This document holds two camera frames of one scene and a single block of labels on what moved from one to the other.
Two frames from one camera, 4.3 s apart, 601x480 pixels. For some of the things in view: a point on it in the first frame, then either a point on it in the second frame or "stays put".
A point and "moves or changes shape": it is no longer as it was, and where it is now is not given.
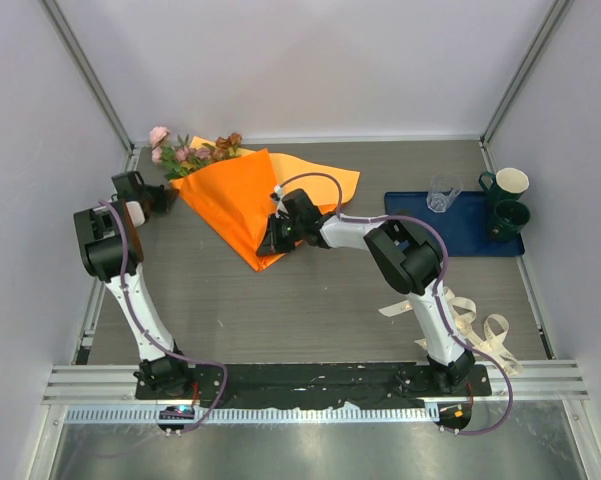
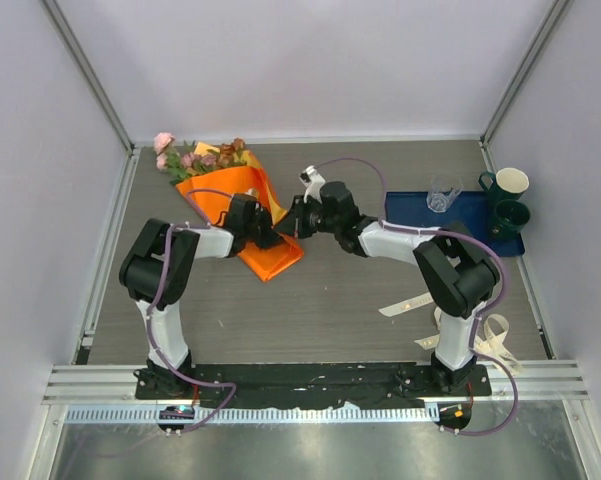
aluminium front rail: x=106 y=394 stays put
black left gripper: x=165 y=199 → x=273 y=238
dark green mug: x=510 y=218 stays put
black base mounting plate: x=384 y=384 stays put
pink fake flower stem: x=163 y=152 moves or changes shape
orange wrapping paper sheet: x=237 y=197 moves or changes shape
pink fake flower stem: x=186 y=157 → x=195 y=164
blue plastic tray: x=464 y=225 stays put
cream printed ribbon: x=459 y=311 stays put
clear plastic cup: x=443 y=190 stays put
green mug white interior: x=506 y=184 stays put
